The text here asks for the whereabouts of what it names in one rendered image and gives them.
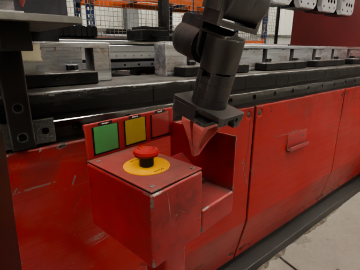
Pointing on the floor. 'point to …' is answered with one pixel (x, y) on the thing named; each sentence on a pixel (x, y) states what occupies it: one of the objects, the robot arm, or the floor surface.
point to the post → (163, 14)
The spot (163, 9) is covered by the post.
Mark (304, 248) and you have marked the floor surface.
